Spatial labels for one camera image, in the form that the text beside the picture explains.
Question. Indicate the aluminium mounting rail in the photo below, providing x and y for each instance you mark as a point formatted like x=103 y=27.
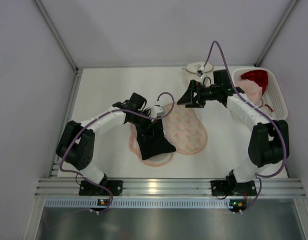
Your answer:
x=271 y=188

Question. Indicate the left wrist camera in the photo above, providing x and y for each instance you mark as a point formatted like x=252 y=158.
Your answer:
x=157 y=111

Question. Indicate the pink floral laundry bag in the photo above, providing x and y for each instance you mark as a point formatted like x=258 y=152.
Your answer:
x=182 y=129

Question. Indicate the pink garment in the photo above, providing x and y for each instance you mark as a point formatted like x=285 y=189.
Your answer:
x=252 y=90

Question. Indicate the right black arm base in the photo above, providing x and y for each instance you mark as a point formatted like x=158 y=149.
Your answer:
x=225 y=188

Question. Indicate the red garment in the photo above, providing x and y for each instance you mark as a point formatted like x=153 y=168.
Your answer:
x=260 y=77

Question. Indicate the white slotted cable duct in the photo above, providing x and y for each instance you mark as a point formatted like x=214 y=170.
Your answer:
x=144 y=203

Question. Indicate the black garment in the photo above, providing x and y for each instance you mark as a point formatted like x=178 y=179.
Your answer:
x=152 y=141

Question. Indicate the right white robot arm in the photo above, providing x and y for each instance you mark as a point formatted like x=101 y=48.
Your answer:
x=269 y=141

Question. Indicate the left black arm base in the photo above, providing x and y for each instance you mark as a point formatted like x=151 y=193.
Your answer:
x=89 y=189

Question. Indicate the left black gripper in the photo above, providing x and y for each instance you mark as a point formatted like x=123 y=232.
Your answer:
x=148 y=133

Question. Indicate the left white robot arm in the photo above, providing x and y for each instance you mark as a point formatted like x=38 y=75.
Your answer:
x=76 y=146

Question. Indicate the white plastic laundry basket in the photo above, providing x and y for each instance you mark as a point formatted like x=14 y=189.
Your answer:
x=272 y=102

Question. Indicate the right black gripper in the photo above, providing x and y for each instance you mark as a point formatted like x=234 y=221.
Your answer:
x=196 y=93

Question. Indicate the white round mesh laundry bag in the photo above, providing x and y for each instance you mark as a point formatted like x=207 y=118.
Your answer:
x=189 y=72

